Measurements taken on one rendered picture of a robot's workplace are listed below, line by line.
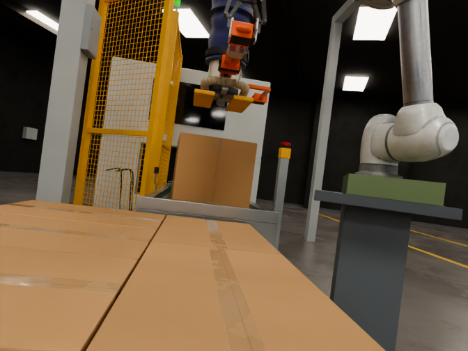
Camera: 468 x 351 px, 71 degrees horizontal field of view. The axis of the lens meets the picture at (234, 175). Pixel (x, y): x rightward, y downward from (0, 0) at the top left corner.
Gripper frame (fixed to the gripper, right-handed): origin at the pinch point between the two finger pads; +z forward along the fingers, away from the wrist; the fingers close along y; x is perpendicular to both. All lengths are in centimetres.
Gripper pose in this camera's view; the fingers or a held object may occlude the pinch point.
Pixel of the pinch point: (242, 33)
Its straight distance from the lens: 127.8
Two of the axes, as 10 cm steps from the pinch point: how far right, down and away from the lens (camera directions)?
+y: -9.8, -1.3, -1.3
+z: -1.3, 9.9, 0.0
